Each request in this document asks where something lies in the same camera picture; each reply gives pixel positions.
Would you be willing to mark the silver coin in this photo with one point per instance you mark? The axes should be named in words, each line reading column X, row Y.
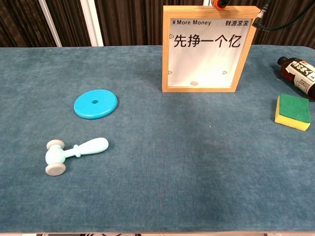
column 194, row 83

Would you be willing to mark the wide white metal pole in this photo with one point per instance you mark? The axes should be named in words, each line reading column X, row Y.
column 93, row 23

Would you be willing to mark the blue disc with hole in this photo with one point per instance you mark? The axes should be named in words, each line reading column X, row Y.
column 103, row 108

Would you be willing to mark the blue velvet table cloth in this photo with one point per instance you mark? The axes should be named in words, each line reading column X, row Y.
column 147, row 172

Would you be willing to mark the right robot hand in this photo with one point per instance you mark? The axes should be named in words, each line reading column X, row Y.
column 219, row 3

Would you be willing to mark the dark pleated curtain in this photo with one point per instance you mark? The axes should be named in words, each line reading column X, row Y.
column 135, row 22

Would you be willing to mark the light blue toy hammer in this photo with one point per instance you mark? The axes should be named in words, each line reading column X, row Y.
column 93, row 146

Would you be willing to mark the thin grey metal pole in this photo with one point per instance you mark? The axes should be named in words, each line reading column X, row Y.
column 51, row 23

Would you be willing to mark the wooden money box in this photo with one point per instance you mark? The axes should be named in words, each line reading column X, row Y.
column 209, row 61

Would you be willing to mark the dark sauce bottle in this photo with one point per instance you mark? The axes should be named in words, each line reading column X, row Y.
column 300, row 76

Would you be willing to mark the green and yellow sponge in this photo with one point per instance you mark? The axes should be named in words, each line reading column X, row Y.
column 292, row 111

